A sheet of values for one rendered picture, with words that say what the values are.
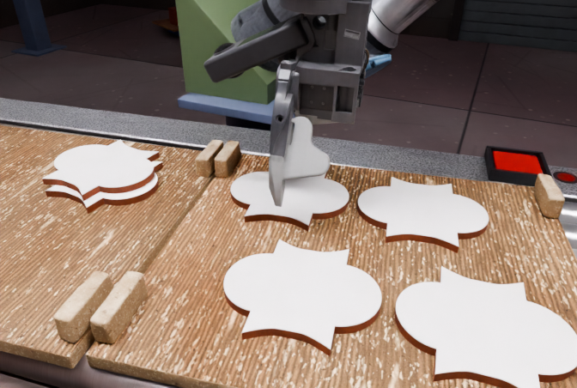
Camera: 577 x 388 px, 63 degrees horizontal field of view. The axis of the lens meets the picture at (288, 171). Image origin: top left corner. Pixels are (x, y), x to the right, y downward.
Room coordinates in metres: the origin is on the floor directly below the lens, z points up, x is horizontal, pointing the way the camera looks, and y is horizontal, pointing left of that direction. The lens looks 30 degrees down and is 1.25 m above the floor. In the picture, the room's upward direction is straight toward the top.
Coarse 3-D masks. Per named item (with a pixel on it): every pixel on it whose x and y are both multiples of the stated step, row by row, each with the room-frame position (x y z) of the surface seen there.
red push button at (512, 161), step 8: (496, 152) 0.60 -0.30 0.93; (504, 152) 0.60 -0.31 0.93; (496, 160) 0.58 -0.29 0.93; (504, 160) 0.58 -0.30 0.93; (512, 160) 0.58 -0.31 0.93; (520, 160) 0.58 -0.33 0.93; (528, 160) 0.58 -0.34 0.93; (536, 160) 0.58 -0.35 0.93; (496, 168) 0.55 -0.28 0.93; (504, 168) 0.55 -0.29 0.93; (512, 168) 0.55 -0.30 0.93; (520, 168) 0.55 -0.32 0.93; (528, 168) 0.55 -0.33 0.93; (536, 168) 0.55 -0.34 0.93
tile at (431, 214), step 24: (384, 192) 0.47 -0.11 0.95; (408, 192) 0.47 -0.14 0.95; (432, 192) 0.47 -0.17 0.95; (384, 216) 0.42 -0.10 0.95; (408, 216) 0.42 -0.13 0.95; (432, 216) 0.42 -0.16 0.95; (456, 216) 0.42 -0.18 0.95; (480, 216) 0.42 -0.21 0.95; (432, 240) 0.38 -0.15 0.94; (456, 240) 0.38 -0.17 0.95
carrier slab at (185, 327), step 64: (512, 192) 0.48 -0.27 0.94; (192, 256) 0.36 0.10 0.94; (384, 256) 0.36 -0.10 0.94; (448, 256) 0.36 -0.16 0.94; (512, 256) 0.36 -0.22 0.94; (192, 320) 0.28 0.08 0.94; (384, 320) 0.28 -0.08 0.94; (576, 320) 0.28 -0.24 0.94; (192, 384) 0.23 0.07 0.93; (256, 384) 0.22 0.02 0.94; (320, 384) 0.22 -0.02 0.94; (384, 384) 0.22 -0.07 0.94; (448, 384) 0.22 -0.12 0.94; (576, 384) 0.22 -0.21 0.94
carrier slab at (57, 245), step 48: (0, 144) 0.61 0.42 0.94; (48, 144) 0.61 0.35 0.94; (144, 144) 0.61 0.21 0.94; (0, 192) 0.48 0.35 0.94; (192, 192) 0.48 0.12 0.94; (0, 240) 0.39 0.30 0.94; (48, 240) 0.39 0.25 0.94; (96, 240) 0.39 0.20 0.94; (144, 240) 0.39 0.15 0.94; (0, 288) 0.32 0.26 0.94; (48, 288) 0.32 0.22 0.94; (0, 336) 0.26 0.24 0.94; (48, 336) 0.26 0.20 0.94
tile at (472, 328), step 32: (416, 288) 0.31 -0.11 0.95; (448, 288) 0.31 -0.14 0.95; (480, 288) 0.31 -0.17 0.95; (512, 288) 0.31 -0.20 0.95; (416, 320) 0.27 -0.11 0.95; (448, 320) 0.27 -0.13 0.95; (480, 320) 0.27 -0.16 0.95; (512, 320) 0.27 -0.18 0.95; (544, 320) 0.27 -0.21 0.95; (448, 352) 0.24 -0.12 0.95; (480, 352) 0.24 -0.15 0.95; (512, 352) 0.24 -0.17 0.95; (544, 352) 0.24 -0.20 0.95; (576, 352) 0.24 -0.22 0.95; (512, 384) 0.21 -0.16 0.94
